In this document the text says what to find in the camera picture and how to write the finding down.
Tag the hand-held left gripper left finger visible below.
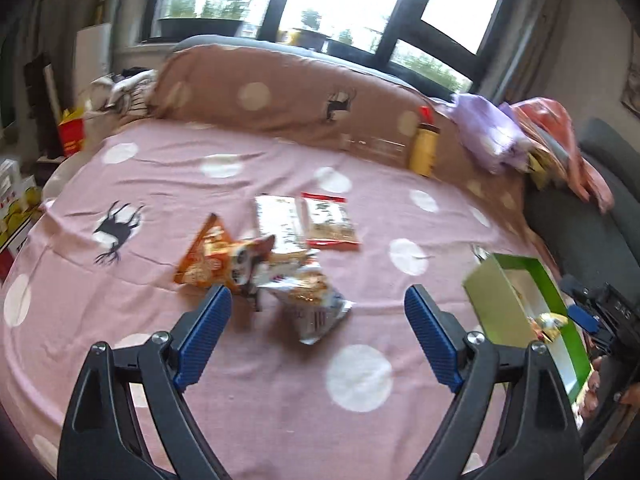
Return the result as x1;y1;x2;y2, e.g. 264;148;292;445
57;284;233;480

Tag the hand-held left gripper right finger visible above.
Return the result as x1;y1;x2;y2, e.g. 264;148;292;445
404;284;583;480

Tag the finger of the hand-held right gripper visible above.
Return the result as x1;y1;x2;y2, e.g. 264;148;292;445
567;305;608;336
560;274;607;307

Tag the yellow snack packet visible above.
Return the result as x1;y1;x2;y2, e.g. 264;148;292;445
529;312;571;345

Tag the green cardboard box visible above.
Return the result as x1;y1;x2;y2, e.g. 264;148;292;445
462;253;594;405

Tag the silver peanut snack packet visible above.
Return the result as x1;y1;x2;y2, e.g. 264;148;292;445
257;262;354;346

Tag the orange triangular snack packet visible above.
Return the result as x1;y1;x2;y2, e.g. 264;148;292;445
173;213;237;292

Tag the grey sofa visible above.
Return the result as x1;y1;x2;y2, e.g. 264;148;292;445
524;117;640;288

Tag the brown cartoon snack packet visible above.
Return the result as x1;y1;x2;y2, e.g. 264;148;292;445
229;234;277;288

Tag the pink spotted bedsheet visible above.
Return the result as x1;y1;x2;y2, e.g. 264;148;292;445
0;119;593;480

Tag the orange floral cloth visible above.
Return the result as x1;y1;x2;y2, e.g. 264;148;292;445
509;97;615;215

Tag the white red-edged snack packet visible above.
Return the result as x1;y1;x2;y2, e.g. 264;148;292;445
299;192;362;252

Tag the purple plastic bag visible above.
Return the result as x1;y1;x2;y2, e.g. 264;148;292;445
451;93;532;175

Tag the yellow bottle with red cap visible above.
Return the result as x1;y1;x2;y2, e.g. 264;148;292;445
408;106;441;179

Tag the clear plastic bottle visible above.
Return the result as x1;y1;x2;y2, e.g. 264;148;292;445
339;132;410;165

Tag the yellow white carton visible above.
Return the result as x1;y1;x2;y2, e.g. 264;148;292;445
0;159;45;263

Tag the red paper bag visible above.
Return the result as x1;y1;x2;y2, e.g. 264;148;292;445
57;109;89;159

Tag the white striped cloth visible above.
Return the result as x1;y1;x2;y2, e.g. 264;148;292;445
84;69;162;122

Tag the grey curtain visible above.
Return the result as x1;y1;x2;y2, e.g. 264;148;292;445
477;0;578;107

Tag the white board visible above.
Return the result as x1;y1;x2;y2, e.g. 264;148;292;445
75;24;114;111

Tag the black planter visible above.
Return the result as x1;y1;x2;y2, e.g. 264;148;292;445
156;16;245;42

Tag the black window frame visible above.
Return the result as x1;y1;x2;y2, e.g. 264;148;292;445
135;0;508;95

